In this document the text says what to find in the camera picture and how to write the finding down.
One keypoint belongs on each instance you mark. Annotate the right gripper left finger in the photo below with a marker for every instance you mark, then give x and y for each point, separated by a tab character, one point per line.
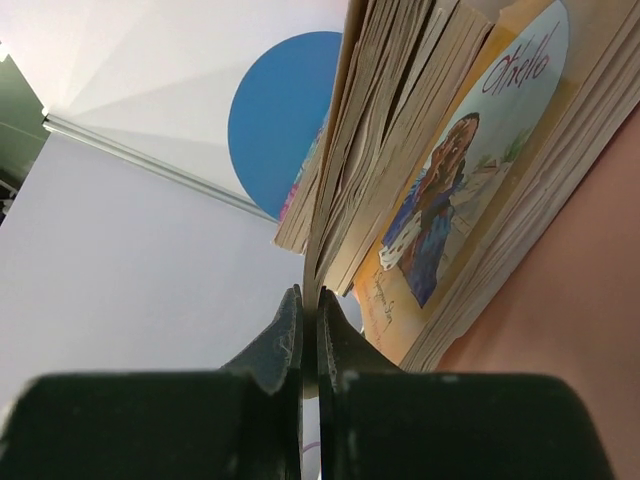
240	421

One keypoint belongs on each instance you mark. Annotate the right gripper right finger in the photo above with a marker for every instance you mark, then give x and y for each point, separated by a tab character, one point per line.
379	422

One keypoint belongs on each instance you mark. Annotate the red and pink castle book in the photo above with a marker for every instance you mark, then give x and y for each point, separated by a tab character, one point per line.
400	67

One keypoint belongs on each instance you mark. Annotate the orange Hello book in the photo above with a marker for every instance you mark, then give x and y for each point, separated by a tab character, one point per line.
549	88

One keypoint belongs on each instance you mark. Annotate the colourful wooden bookshelf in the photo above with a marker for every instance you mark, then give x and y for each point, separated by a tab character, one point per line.
571	309

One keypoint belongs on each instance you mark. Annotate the aluminium corner post left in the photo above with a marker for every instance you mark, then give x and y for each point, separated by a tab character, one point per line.
62	127

